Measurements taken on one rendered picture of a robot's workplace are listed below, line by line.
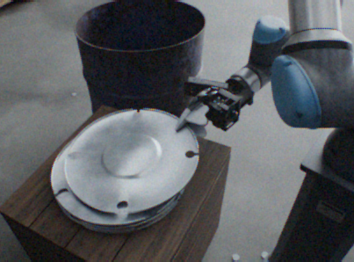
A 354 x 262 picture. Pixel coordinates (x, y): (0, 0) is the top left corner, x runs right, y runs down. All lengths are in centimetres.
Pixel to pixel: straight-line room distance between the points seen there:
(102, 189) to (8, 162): 77
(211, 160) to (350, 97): 37
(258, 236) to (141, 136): 53
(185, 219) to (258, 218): 49
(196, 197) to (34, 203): 34
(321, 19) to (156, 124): 43
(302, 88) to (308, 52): 6
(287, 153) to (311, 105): 85
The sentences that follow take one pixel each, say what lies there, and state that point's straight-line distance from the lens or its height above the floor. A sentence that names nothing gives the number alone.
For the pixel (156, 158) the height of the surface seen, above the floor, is 41.
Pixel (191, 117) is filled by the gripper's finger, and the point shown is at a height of 43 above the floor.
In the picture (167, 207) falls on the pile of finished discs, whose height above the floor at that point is 37.
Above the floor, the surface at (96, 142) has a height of 40.
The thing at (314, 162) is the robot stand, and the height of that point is 45.
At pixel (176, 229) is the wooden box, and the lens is 68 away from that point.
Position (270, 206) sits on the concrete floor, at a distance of 118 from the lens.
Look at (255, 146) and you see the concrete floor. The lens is 136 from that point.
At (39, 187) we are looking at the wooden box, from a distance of 79.
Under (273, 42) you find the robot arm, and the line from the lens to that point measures 85.
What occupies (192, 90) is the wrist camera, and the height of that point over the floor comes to 43.
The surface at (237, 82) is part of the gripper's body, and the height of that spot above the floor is 46.
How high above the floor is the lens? 93
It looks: 43 degrees down
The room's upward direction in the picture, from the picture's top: straight up
